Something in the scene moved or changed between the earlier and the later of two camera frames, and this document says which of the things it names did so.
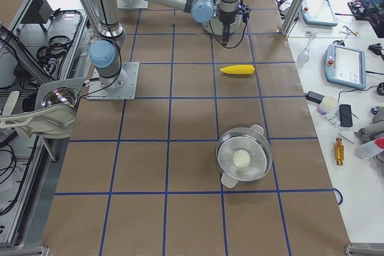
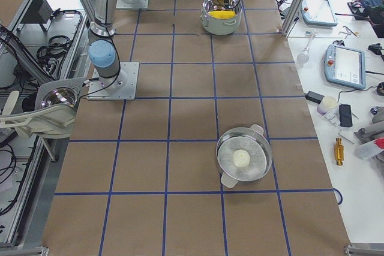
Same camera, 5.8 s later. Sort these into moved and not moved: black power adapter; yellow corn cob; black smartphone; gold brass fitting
Moved: yellow corn cob
Not moved: black power adapter; black smartphone; gold brass fitting
